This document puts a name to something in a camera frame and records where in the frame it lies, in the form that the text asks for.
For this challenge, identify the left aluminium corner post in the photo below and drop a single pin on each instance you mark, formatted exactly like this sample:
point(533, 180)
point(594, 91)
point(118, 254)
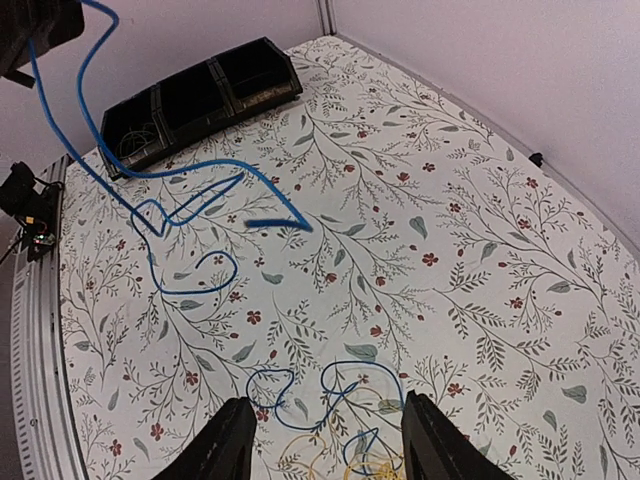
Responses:
point(327, 17)

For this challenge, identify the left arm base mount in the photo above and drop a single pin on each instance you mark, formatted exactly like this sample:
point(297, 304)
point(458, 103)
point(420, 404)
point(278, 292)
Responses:
point(34, 204)

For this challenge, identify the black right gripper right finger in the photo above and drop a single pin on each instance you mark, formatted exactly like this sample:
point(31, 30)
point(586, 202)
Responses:
point(435, 449)

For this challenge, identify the small black wall knob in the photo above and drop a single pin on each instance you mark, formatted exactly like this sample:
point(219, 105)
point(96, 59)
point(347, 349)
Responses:
point(537, 159)

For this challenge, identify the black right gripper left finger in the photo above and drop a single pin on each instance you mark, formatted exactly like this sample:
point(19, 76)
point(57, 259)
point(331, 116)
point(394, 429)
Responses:
point(221, 450)

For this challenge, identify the aluminium front rail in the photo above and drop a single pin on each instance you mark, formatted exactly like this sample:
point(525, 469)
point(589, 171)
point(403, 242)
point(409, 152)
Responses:
point(47, 441)

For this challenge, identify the black three-compartment bin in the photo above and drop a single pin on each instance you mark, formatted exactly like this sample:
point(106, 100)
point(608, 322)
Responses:
point(201, 100)

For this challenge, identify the floral patterned table mat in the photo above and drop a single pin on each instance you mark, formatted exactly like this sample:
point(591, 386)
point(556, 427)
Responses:
point(325, 258)

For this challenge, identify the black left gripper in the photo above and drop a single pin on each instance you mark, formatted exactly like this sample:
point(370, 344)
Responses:
point(46, 24)

